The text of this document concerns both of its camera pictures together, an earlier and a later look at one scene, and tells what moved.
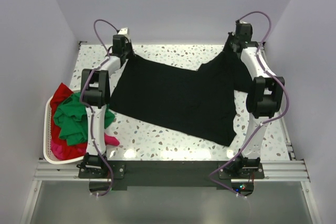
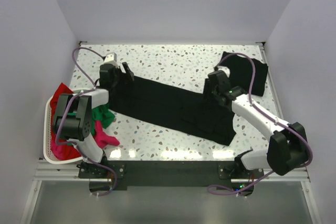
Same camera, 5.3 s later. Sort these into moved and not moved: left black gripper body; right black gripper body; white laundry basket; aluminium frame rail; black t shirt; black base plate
Moved: right black gripper body; black t shirt; left black gripper body
Not moved: black base plate; aluminium frame rail; white laundry basket
